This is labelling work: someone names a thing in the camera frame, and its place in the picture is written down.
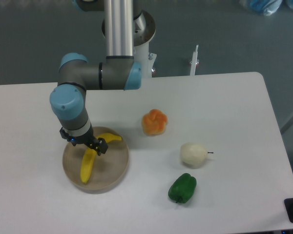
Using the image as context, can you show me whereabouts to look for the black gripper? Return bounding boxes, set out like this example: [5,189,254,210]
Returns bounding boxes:
[59,125,108,156]

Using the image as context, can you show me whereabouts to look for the yellow banana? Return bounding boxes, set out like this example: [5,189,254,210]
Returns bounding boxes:
[80,133,122,184]

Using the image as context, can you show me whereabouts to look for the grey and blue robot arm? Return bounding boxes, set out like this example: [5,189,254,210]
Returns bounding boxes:
[49,0,142,155]

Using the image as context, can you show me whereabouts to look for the beige round plate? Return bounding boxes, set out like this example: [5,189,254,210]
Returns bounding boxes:
[63,138,129,194]

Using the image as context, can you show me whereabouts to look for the orange bread roll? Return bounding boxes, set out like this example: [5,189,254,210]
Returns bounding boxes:
[141,109,168,136]

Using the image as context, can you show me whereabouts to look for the white pear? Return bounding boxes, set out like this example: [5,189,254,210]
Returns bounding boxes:
[180,142,214,168]

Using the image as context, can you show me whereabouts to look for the green bell pepper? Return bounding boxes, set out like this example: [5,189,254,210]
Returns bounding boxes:
[167,173,197,204]

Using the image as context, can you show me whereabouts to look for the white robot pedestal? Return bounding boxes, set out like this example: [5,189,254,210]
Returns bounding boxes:
[102,11,158,78]

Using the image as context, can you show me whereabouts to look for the white bracket with red knob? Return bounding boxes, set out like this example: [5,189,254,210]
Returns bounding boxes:
[189,44,199,76]

